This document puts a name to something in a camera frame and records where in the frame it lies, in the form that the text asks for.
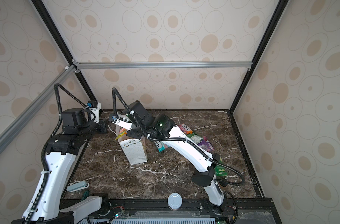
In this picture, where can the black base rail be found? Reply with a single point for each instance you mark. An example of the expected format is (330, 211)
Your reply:
(158, 211)

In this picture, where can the grey tool handle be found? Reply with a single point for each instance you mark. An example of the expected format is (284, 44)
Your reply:
(77, 186)

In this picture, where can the white paper bag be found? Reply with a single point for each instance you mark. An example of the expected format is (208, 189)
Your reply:
(134, 149)

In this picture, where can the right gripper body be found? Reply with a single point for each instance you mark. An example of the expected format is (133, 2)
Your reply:
(136, 131)

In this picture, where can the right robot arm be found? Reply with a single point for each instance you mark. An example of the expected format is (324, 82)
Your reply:
(164, 129)

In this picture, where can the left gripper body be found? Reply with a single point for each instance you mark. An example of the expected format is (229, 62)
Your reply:
(94, 128)

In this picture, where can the green packet near right arm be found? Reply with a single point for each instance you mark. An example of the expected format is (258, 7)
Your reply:
(220, 171)

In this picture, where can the green snack packet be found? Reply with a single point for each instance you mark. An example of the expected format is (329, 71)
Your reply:
(195, 138)

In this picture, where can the purple snack packet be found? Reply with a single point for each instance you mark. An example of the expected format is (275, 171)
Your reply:
(206, 145)

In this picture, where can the teal Fox's candy packet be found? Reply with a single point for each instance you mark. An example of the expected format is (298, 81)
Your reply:
(161, 146)

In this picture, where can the pink Fox's candy packet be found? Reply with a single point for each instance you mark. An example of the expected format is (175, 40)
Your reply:
(185, 129)

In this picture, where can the horizontal aluminium bar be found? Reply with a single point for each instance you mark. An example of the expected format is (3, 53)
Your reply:
(163, 65)

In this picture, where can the diagonal aluminium bar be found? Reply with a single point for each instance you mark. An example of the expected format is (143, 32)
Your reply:
(22, 120)

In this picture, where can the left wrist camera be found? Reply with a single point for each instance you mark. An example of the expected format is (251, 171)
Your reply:
(95, 108)

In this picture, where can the pink fruit candy packet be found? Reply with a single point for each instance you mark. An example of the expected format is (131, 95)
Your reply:
(120, 135)

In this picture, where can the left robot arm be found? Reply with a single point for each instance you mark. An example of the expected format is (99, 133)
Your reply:
(78, 123)

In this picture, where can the white round cap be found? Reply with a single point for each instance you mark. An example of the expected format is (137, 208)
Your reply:
(174, 201)

